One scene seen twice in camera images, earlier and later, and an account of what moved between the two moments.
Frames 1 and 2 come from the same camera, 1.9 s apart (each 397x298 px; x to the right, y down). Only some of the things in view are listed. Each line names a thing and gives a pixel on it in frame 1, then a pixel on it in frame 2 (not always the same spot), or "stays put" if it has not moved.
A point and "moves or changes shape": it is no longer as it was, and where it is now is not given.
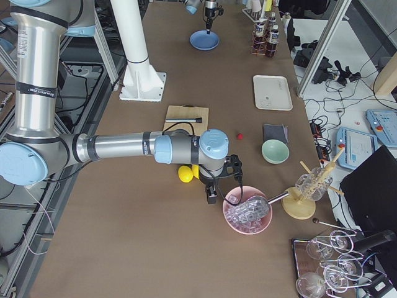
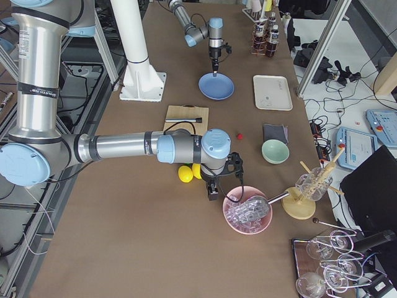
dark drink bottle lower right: x=272 y=48 stays put
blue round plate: x=200 y=40 moves or changes shape
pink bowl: x=238 y=195 stays put
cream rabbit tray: x=272 y=92 stays put
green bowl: x=275 y=151 stays put
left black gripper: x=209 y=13 to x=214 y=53
